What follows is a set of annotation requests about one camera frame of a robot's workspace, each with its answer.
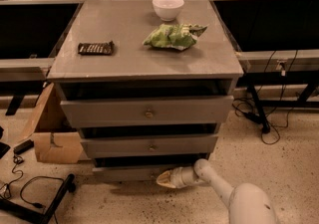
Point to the grey top drawer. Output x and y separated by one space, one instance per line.
149 111

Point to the grey drawer cabinet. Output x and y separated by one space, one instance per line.
137 71

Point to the black table leg right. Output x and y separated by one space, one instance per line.
264 122

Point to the grey middle drawer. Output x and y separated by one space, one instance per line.
148 145

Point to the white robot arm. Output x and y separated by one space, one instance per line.
246 203

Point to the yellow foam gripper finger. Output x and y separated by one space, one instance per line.
166 179

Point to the green chip bag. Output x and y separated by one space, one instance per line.
178 36

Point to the dark brown snack packet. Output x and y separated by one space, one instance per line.
96 48

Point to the grey drawer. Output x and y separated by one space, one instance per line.
148 145
149 111
140 168

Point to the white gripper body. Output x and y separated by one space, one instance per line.
178 177

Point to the grey bottom drawer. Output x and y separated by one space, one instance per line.
140 168

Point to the white ceramic bowl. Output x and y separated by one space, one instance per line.
167 10

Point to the brown cardboard box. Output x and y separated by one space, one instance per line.
47 126

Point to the black rectangular device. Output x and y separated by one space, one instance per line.
24 146

